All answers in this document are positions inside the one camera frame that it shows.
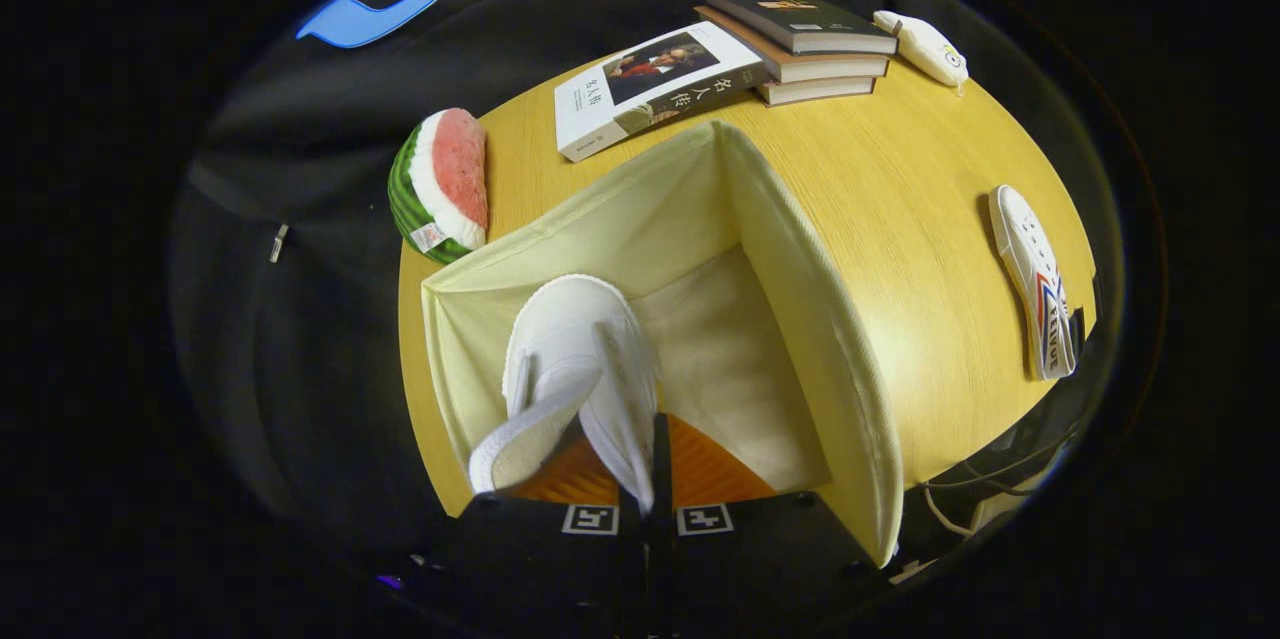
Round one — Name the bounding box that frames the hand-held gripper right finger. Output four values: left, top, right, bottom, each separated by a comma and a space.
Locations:
650, 412, 881, 620

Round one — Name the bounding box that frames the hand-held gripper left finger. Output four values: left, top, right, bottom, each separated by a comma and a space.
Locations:
440, 424, 656, 620

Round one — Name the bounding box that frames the white canvas shoe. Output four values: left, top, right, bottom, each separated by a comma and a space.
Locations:
988, 184, 1079, 381
468, 274, 661, 515

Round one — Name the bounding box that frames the cream fabric storage box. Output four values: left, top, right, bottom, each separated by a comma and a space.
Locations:
420, 119, 906, 568

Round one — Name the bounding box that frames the watermelon slice plush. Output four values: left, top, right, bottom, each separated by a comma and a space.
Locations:
387, 108, 490, 266

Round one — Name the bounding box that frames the white portrait cover book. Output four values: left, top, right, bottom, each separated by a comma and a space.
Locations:
554, 20, 769, 163

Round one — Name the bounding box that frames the tan cover book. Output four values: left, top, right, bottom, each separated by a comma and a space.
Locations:
755, 76, 878, 108

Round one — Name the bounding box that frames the brown cover book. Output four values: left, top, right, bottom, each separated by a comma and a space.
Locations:
695, 6, 891, 85

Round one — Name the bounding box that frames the white plush toy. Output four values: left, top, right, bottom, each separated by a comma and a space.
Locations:
873, 10, 970, 90

